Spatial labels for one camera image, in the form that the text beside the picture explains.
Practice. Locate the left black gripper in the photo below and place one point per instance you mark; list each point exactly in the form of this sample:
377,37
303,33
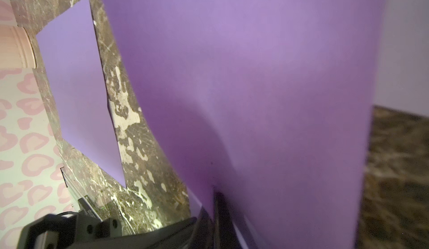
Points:
80,231

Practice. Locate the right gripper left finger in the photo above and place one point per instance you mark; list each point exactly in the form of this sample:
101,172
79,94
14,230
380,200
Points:
203,232

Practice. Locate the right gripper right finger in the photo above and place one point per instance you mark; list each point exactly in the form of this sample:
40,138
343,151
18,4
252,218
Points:
225,236

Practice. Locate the dark purple paper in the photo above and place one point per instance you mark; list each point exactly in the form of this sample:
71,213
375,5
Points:
70,54
267,101

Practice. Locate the light lilac paper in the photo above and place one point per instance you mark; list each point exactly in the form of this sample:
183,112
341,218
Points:
403,64

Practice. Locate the pink pencil cup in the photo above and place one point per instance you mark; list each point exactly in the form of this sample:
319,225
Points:
16,48

